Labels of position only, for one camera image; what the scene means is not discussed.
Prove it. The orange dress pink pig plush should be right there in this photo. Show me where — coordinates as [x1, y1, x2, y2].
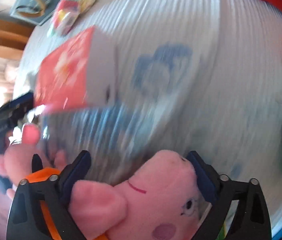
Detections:
[25, 149, 207, 240]

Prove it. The pink flower tissue pack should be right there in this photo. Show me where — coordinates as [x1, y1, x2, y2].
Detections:
[34, 25, 117, 113]

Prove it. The teal dress pig plush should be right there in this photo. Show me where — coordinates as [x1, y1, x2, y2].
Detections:
[0, 123, 67, 199]

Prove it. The black coffee cup gift box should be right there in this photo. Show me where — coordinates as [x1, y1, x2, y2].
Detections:
[9, 0, 82, 26]

